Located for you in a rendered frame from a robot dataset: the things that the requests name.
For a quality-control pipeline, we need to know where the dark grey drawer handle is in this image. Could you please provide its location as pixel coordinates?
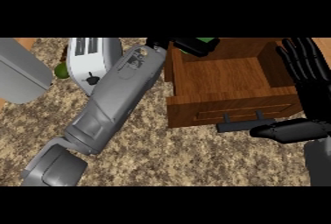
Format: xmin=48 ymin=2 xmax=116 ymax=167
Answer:
xmin=216 ymin=109 xmax=277 ymax=134

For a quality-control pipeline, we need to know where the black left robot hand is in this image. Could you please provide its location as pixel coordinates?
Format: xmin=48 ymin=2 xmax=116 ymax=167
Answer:
xmin=145 ymin=37 xmax=222 ymax=58

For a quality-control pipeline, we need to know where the grey rounded appliance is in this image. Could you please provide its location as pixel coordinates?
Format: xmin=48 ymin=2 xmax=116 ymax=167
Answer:
xmin=0 ymin=37 xmax=55 ymax=105

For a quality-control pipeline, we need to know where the brown wooden drawer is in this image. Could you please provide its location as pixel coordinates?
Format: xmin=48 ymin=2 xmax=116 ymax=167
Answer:
xmin=163 ymin=37 xmax=305 ymax=129

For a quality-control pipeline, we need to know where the green round fruit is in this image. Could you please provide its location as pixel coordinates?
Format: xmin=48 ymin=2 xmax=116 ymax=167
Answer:
xmin=54 ymin=62 xmax=71 ymax=80

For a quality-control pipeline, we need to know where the white toaster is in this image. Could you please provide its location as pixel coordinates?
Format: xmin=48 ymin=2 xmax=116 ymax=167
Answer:
xmin=67 ymin=37 xmax=124 ymax=97

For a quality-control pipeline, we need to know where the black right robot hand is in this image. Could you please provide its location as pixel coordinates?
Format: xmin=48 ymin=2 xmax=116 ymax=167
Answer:
xmin=249 ymin=37 xmax=331 ymax=144

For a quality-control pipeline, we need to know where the green cup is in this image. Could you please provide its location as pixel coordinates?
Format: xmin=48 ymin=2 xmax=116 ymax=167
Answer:
xmin=181 ymin=37 xmax=216 ymax=54

